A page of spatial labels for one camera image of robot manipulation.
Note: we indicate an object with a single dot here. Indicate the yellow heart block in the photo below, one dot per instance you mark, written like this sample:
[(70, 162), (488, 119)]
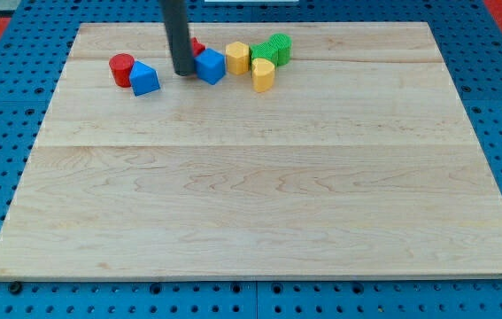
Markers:
[(262, 74)]

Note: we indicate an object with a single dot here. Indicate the green cylinder block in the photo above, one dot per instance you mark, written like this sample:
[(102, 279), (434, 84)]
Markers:
[(283, 44)]

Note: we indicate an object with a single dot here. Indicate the red cylinder block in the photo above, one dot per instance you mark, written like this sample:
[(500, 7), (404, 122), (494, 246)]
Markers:
[(121, 66)]

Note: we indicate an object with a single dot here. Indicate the red star block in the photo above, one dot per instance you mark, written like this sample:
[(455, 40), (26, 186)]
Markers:
[(197, 47)]

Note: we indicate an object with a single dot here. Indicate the green star block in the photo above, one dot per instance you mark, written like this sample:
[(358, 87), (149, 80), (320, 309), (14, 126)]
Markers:
[(264, 50)]

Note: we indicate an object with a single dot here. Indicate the blue triangular prism block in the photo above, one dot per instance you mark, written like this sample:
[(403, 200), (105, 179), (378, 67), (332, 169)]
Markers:
[(143, 79)]

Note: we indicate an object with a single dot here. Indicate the blue cube block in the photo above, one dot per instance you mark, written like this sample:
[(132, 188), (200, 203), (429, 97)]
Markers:
[(210, 66)]

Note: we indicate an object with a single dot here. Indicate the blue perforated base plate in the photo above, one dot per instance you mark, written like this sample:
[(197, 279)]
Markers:
[(33, 51)]

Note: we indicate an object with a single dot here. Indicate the light wooden board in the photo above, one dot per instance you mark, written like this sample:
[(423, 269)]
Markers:
[(360, 163)]

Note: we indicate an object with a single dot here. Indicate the yellow hexagon block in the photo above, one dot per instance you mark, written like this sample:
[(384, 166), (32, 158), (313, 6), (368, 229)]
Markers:
[(237, 58)]

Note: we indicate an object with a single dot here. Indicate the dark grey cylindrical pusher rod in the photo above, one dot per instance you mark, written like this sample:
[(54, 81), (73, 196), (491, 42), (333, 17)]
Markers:
[(175, 19)]

